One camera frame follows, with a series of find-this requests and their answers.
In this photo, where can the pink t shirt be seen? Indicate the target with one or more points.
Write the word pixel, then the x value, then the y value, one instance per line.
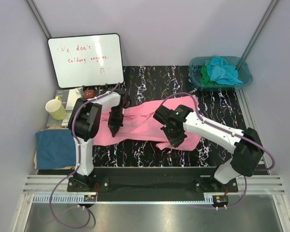
pixel 139 124

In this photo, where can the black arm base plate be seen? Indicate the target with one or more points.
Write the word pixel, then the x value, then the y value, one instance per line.
pixel 152 185

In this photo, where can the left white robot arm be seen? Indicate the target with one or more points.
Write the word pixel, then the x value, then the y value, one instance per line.
pixel 84 124

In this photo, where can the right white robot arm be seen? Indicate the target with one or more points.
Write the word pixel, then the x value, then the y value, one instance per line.
pixel 244 145

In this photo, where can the black marbled table mat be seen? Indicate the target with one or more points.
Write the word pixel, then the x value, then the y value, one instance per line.
pixel 145 83

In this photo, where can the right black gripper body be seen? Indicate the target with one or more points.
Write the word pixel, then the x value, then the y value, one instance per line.
pixel 175 137

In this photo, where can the yellow green mug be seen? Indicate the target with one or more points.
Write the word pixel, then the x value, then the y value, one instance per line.
pixel 56 109

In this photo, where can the grey white booklet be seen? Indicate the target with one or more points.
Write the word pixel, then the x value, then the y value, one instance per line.
pixel 68 97

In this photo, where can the turquoise t shirt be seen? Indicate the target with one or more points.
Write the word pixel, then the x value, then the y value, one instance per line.
pixel 221 72

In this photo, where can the white whiteboard black frame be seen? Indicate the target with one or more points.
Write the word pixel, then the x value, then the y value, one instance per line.
pixel 90 60

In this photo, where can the dark red small box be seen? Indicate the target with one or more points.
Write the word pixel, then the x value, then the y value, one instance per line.
pixel 89 94

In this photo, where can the teal plastic basin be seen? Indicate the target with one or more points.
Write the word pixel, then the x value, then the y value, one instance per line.
pixel 195 73

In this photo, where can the white slotted cable duct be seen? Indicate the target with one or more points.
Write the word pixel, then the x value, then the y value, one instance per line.
pixel 85 199

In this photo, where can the aluminium extrusion rail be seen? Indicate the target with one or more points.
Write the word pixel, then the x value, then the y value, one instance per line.
pixel 255 185

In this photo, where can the folded blue t shirt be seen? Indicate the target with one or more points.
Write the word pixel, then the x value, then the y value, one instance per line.
pixel 54 151

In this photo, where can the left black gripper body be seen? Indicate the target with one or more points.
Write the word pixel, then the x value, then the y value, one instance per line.
pixel 116 116

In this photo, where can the green t shirt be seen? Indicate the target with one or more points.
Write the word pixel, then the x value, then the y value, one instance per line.
pixel 205 78

